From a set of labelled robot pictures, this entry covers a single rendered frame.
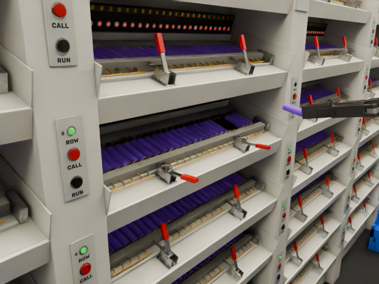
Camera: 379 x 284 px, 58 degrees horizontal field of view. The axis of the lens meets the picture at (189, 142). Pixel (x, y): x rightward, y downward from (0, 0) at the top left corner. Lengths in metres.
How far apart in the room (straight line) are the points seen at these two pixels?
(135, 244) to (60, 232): 0.25
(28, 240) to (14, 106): 0.19
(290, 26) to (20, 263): 0.81
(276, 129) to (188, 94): 0.42
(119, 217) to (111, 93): 0.21
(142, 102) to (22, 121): 0.20
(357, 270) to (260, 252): 1.10
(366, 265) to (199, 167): 1.64
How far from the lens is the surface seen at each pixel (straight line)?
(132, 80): 0.62
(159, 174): 0.68
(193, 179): 0.62
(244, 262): 1.11
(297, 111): 0.86
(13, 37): 0.50
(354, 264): 2.23
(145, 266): 0.76
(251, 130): 0.96
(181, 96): 0.65
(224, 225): 0.91
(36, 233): 0.55
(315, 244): 1.62
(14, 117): 0.47
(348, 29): 1.67
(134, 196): 0.63
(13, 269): 0.55
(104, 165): 0.66
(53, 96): 0.49
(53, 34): 0.48
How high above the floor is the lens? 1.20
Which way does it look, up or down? 17 degrees down
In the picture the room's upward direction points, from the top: straight up
